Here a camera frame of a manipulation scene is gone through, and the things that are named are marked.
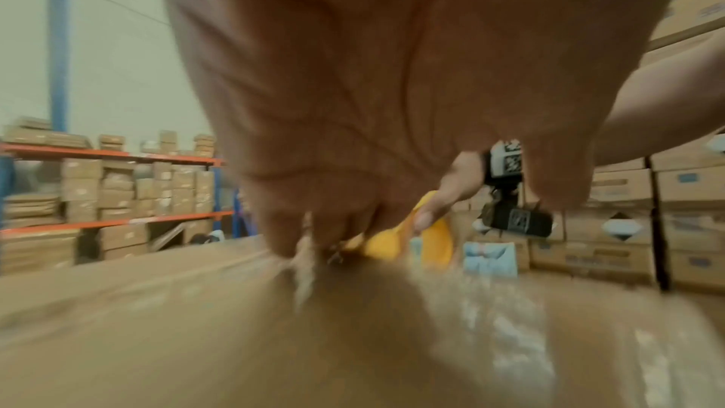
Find stack of labelled cardboard cartons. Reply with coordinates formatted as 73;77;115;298
453;0;725;293

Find person's right forearm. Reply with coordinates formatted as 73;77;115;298
591;44;725;168

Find person's right hand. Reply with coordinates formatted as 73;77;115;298
412;151;495;237

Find large brown cardboard box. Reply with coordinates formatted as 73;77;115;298
0;235;725;408

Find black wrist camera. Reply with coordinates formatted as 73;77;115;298
477;139;555;240

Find clear packing tape strip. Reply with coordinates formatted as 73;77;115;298
288;213;567;403

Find orange and blue shelf rack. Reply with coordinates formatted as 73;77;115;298
0;0;242;277

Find yellow tape dispenser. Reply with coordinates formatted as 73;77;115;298
342;190;455;270

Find light blue carton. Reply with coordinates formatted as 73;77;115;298
463;241;520;280

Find person's left hand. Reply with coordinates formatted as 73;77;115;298
156;0;689;259

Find cardboard boxes on shelf rack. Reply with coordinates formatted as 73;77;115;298
0;116;219;275

